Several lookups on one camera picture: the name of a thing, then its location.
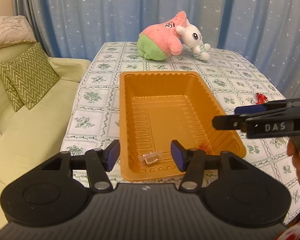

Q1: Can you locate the red snack packet white label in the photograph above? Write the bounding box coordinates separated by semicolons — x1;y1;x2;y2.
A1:
255;93;268;105

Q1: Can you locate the small red candy packet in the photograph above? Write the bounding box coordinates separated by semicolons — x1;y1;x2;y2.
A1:
199;144;214;155

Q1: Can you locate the clear candy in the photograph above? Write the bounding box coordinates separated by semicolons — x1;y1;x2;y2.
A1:
139;151;162;165

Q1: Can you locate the orange plastic tray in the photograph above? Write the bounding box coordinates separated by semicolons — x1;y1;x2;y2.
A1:
119;71;246;181

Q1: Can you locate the green floral tablecloth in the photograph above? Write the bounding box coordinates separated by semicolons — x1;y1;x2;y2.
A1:
61;42;300;223

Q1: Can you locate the light green sofa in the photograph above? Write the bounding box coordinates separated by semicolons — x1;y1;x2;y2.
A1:
0;43;91;229

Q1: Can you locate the blue star curtain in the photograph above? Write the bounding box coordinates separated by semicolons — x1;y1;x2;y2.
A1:
13;0;300;98

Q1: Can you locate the white bunny plush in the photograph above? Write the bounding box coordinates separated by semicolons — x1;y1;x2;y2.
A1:
175;20;211;60

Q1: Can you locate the green zigzag cushion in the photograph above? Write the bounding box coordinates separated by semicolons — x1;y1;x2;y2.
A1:
4;43;59;109
0;63;24;112

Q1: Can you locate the pink green star plush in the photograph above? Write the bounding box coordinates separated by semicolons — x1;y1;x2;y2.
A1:
137;11;187;61

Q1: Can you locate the beige embroidered pillow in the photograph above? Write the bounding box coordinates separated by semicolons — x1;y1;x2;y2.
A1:
0;15;37;48

